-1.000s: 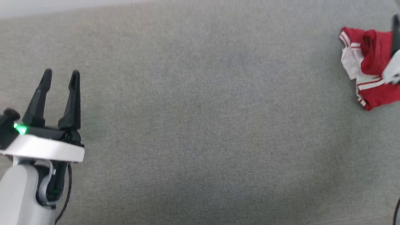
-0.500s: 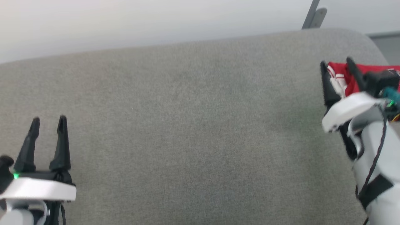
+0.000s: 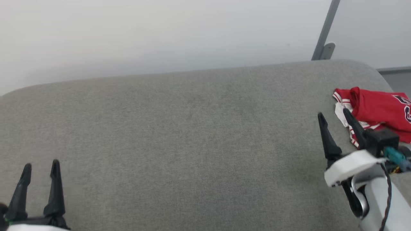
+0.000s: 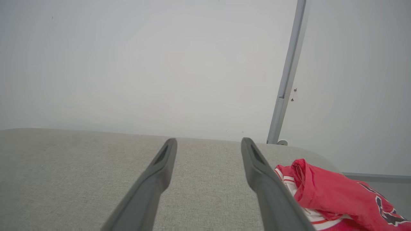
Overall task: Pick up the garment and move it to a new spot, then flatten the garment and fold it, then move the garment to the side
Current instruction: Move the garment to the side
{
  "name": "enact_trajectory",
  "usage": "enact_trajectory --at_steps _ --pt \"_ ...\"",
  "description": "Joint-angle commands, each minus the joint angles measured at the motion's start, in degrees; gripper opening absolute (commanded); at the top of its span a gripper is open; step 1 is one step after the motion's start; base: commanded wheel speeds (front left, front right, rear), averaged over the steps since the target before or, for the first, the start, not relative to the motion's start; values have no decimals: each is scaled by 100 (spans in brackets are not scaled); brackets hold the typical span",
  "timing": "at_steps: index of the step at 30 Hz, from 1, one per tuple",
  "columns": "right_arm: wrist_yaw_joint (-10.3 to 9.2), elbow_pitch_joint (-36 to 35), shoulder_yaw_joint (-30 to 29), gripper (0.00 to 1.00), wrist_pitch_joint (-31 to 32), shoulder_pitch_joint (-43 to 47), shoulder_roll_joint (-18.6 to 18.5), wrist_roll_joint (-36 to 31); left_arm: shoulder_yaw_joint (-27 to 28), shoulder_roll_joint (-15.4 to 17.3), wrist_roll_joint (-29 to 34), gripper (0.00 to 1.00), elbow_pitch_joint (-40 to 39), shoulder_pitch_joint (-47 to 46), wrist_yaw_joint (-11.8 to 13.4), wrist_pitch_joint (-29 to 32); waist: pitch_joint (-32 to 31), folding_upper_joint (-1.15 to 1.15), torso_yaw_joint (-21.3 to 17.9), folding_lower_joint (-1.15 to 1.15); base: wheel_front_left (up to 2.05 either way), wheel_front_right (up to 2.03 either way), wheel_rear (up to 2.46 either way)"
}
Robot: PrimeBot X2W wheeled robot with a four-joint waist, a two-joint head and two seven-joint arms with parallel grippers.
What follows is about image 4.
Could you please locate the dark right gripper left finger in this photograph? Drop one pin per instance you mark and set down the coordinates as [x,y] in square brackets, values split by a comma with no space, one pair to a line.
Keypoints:
[144,202]

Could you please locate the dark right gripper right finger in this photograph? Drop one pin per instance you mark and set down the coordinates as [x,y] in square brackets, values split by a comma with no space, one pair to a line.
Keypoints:
[276,205]

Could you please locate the red and white basketball jersey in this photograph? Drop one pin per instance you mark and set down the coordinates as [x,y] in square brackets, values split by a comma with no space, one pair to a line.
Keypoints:
[330,195]

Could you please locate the grey metal post bracket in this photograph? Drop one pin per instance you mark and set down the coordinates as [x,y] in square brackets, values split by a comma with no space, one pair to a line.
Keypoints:
[283,142]

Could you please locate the grey wall baseboard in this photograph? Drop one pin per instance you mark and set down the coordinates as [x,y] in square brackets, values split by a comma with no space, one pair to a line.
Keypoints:
[379,177]

